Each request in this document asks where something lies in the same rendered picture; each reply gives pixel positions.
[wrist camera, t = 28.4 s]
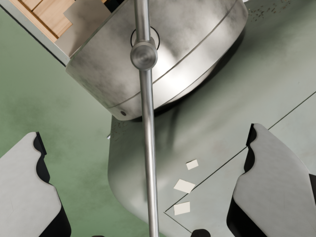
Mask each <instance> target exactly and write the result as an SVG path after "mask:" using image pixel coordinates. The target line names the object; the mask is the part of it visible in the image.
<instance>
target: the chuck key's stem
mask: <svg viewBox="0 0 316 237"><path fill-rule="evenodd" d="M150 37H151V36H150ZM130 60H131V62H132V64H133V66H134V67H135V68H137V69H139V70H141V71H148V70H150V69H152V68H153V67H154V66H155V65H156V63H157V61H158V52H157V48H156V44H155V40H154V39H153V38H152V37H151V41H150V40H139V41H137V40H135V42H134V45H133V47H132V50H131V53H130Z"/></svg>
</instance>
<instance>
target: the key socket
mask: <svg viewBox="0 0 316 237"><path fill-rule="evenodd" d="M150 34H151V37H152V38H153V39H154V40H155V44H156V48H158V46H159V36H158V33H157V32H156V30H155V29H154V28H153V27H150ZM135 40H136V29H135V31H134V32H133V34H132V37H131V44H132V46H133V45H134V42H135Z"/></svg>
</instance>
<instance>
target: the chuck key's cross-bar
mask: <svg viewBox="0 0 316 237"><path fill-rule="evenodd" d="M134 15H135V27H136V40H137V41H139V40H150V41H151V37H150V4H149V0H134ZM139 77H140V90H141V102H142V125H143V140H144V156H145V172H146V187H147V202H148V218H149V234H150V237H159V221H158V190H157V169H156V147H155V126H154V105H153V83H152V69H150V70H148V71H141V70H139Z"/></svg>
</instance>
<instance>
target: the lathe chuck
mask: <svg viewBox="0 0 316 237"><path fill-rule="evenodd" d="M235 1H236V0H149V4H150V26H151V27H153V28H154V29H155V30H156V32H157V33H158V36H159V46H158V48H157V52H158V61H157V63H156V65H155V66H154V67H153V68H152V82H155V81H156V80H157V79H159V78H160V77H162V76H163V75H164V74H165V73H167V72H168V71H169V70H170V69H171V68H173V67H174V66H175V65H176V64H177V63H178V62H179V61H181V60H182V59H183V58H184V57H185V56H186V55H187V54H189V53H190V52H191V51H192V50H193V49H194V48H195V47H196V46H197V45H198V44H199V43H200V42H201V41H202V40H203V39H204V38H205V37H206V36H207V35H208V34H209V33H210V32H211V31H212V30H213V29H214V28H215V27H216V26H217V25H218V24H219V22H220V21H221V20H222V19H223V18H224V17H225V15H226V14H227V13H228V12H229V10H230V9H231V7H232V6H233V4H234V3H235ZM135 29H136V27H135V15H134V0H124V1H123V2H122V3H121V4H120V5H119V6H118V7H117V8H116V9H115V10H114V11H113V12H112V13H111V15H110V16H109V17H108V18H107V19H106V20H105V21H104V22H103V23H102V24H101V25H100V26H99V27H98V28H97V29H96V30H95V32H94V33H93V34H92V35H91V36H90V37H89V38H88V39H87V40H86V42H85V43H84V44H83V45H82V46H81V47H80V48H79V50H78V51H77V52H76V53H75V54H74V56H73V57H72V58H71V60H70V61H69V62H68V63H67V65H66V67H65V71H66V72H67V73H68V74H69V75H70V76H71V77H72V78H73V79H74V80H75V81H76V82H78V83H79V84H80V85H81V86H82V87H83V88H84V89H85V90H86V91H87V92H88V93H90V94H91V95H92V97H93V98H95V99H96V100H97V101H98V102H99V103H100V104H101V105H102V106H103V107H105V108H109V107H113V106H116V105H118V104H120V103H123V102H124V101H126V100H128V99H130V98H131V97H133V96H135V95H136V94H138V93H139V92H140V91H141V90H140V77H139V70H138V69H137V68H135V67H134V66H133V64H132V62H131V60H130V53H131V50H132V44H131V37H132V34H133V32H134V31H135Z"/></svg>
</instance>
